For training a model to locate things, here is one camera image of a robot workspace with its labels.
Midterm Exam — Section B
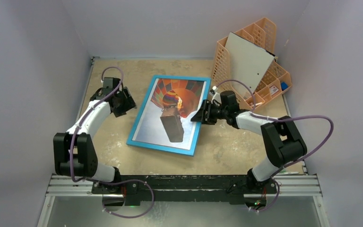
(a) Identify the hot air balloon photo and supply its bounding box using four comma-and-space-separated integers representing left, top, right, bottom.
132, 78, 207, 150

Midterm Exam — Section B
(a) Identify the blue wooden picture frame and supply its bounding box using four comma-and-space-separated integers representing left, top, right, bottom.
126, 74, 212, 157

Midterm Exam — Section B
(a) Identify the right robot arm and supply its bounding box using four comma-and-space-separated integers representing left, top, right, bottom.
191, 90, 307, 192

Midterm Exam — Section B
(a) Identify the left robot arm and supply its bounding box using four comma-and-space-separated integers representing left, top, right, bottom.
53, 77, 136, 193

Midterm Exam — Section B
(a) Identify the grey board in organizer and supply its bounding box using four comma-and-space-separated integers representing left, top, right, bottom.
225, 32, 275, 92

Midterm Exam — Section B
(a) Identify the red white card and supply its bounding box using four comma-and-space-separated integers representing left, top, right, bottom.
269, 86, 280, 97

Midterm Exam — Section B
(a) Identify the blue item in organizer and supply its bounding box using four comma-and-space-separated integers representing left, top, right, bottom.
280, 82, 289, 91

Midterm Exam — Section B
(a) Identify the orange plastic desk organizer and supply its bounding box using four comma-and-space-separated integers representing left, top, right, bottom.
210, 17, 293, 110

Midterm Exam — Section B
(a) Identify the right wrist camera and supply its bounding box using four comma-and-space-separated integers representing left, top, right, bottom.
209, 86, 221, 103

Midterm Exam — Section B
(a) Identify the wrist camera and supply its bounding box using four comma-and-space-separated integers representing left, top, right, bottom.
209, 86, 221, 103
103, 77, 121, 90

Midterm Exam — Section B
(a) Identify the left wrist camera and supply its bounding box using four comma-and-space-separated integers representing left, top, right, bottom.
103, 77, 121, 90

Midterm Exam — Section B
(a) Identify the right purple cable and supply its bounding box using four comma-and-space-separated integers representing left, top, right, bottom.
213, 79, 335, 214

